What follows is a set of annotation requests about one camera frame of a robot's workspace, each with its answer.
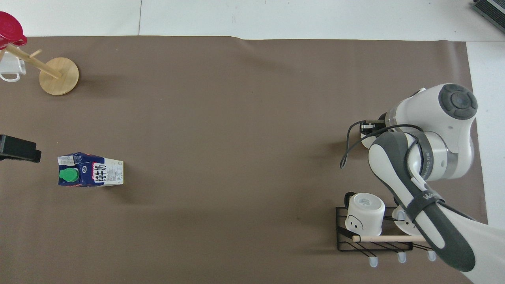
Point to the white hanging mug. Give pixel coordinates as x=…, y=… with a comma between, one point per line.
x=12, y=67

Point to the white mug with face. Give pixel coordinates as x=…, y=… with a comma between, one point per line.
x=365, y=215

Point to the wooden mug tree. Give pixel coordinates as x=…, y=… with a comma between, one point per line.
x=59, y=77

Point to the blue and white milk carton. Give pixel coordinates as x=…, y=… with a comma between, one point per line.
x=98, y=172

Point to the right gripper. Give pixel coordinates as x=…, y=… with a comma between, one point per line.
x=366, y=128

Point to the plain white cup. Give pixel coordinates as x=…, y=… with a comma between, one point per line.
x=404, y=225

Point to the dark grey ribbed box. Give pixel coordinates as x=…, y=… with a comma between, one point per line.
x=491, y=11

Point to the red cup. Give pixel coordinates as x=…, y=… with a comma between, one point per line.
x=8, y=27

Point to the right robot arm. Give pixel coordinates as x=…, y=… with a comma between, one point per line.
x=438, y=134

